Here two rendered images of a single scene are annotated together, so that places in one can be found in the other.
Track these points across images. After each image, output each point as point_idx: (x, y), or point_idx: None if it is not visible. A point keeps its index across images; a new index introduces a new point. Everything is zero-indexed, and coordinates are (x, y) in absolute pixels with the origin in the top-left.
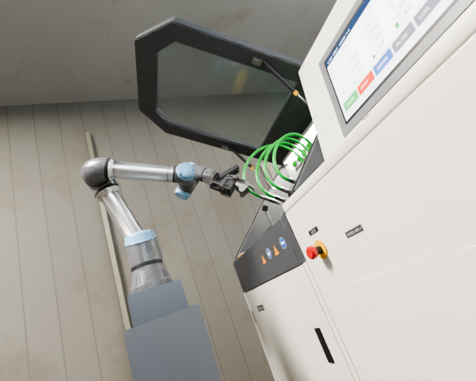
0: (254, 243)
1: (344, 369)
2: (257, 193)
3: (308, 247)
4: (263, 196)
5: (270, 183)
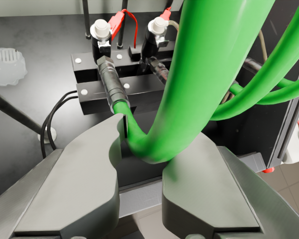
0: (144, 209)
1: None
2: (132, 115)
3: (273, 170)
4: (127, 97)
5: (264, 104)
